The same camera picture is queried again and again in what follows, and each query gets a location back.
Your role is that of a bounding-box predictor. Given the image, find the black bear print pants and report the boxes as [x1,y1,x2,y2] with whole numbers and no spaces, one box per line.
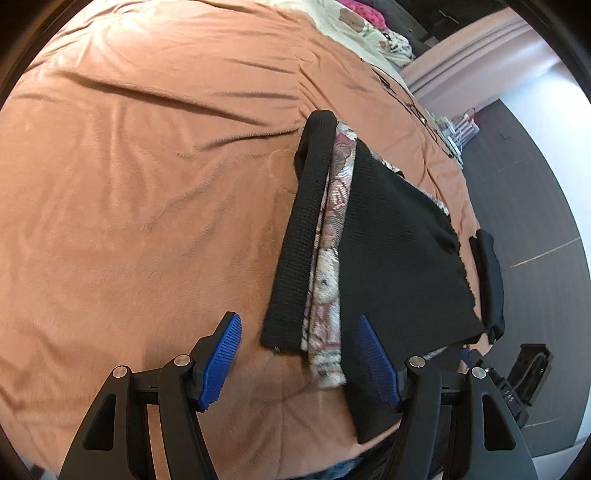
[260,109,485,445]

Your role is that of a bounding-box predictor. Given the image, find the pink plush toy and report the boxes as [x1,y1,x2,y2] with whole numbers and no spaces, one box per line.
[339,0,385,28]

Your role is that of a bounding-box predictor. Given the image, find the black folded cloth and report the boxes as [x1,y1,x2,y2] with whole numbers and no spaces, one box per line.
[468,229,506,343]

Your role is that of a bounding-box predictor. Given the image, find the black earphone cable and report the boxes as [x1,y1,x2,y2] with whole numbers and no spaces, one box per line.
[372,65,455,160]

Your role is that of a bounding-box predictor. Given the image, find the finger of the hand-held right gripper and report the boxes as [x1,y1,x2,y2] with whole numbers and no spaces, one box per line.
[455,346,484,373]

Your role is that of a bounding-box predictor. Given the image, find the orange blanket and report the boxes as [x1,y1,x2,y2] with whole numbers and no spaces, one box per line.
[0,0,485,476]

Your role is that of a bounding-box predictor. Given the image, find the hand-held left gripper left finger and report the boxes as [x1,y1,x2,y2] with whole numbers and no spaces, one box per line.
[59,311,243,480]

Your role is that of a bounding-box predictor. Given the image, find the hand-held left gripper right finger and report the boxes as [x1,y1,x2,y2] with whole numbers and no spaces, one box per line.
[355,315,539,480]

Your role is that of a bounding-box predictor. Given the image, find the cream bear print quilt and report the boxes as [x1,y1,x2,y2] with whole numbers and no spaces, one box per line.
[318,0,414,70]

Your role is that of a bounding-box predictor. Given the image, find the pink curtain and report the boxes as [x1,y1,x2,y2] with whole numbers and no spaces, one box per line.
[402,7,550,100]

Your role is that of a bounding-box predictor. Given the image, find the cream duvet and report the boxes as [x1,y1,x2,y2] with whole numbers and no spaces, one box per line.
[295,0,370,51]

